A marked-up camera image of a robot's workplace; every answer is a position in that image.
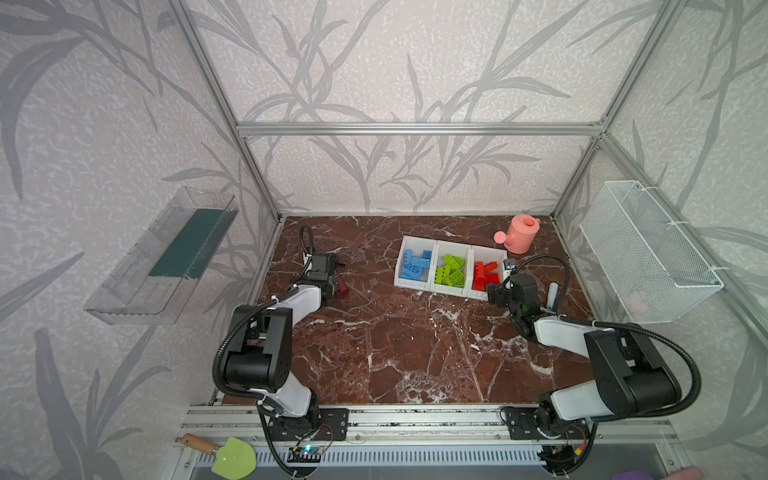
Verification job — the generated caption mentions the green lego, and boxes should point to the green lego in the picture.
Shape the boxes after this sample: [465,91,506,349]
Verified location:
[448,269,466,289]
[438,267,453,286]
[434,267,445,285]
[442,255,466,271]

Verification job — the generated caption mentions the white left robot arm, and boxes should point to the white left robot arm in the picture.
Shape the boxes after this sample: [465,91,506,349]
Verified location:
[212,225,348,441]

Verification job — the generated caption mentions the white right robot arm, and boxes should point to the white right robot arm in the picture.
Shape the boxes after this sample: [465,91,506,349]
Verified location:
[486,256,703,438]

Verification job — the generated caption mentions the light blue trowel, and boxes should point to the light blue trowel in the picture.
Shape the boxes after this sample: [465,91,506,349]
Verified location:
[545,282,559,313]

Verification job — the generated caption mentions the white three-compartment bin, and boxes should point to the white three-compartment bin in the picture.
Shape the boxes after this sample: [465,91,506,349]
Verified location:
[394,236,509,301]

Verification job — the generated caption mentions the pink watering can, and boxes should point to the pink watering can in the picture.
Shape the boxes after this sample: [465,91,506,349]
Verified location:
[493,214,540,255]

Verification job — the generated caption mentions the right controller board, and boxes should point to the right controller board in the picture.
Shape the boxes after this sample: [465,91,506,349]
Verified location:
[539,444,591,472]

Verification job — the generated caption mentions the controller board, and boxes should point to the controller board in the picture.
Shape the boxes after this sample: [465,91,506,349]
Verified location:
[539,444,591,472]
[288,443,331,464]

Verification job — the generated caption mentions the left controller board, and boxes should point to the left controller board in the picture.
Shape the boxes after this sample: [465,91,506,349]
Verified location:
[288,443,331,464]

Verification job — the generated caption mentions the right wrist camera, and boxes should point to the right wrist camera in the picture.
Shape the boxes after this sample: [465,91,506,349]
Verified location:
[503,258,517,274]

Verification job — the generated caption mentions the white wire mesh basket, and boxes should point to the white wire mesh basket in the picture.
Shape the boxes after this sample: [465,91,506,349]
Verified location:
[580,180,724,324]

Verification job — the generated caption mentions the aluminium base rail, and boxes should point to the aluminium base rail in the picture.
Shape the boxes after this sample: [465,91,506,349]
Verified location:
[173,403,673,448]

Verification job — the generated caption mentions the clear wall shelf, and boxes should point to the clear wall shelf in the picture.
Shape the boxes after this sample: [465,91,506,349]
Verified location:
[84,187,239,326]

